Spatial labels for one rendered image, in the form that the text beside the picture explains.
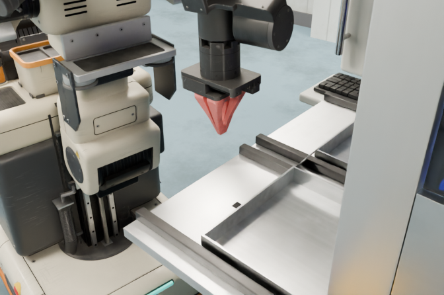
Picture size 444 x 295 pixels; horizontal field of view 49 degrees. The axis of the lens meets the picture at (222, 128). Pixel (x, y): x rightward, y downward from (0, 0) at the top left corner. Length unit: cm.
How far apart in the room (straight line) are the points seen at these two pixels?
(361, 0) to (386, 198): 116
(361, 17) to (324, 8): 262
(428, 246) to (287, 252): 40
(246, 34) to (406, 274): 33
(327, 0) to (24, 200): 313
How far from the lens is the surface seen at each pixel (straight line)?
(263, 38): 61
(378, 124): 43
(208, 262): 79
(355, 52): 163
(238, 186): 96
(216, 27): 65
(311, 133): 115
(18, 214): 163
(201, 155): 263
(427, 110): 41
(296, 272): 81
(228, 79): 68
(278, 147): 105
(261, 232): 86
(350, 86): 152
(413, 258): 48
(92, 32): 115
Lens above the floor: 147
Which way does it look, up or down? 31 degrees down
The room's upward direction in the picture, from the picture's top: straight up
